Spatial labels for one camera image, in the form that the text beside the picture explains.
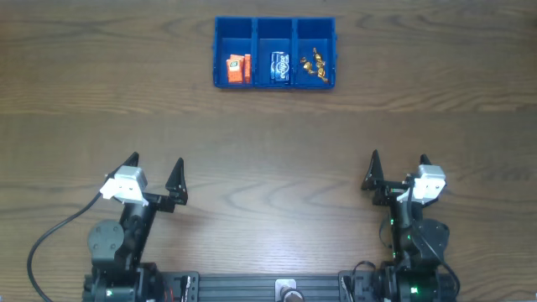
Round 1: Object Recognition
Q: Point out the mounting rail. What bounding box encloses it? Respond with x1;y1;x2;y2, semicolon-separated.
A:
165;270;456;302

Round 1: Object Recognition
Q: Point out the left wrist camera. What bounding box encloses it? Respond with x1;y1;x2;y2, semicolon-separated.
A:
99;165;149;207

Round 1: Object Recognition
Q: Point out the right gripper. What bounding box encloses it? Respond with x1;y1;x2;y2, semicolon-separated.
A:
361;149;433;206

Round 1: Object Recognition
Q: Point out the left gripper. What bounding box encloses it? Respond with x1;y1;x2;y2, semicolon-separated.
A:
106;151;189;214

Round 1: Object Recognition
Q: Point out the blue tray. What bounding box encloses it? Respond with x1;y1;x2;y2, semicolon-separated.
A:
212;15;337;91

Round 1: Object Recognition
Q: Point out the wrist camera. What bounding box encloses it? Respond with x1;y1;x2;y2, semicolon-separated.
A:
99;165;149;207
396;164;447;206

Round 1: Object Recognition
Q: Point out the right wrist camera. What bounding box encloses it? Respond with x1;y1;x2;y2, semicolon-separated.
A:
396;164;447;206

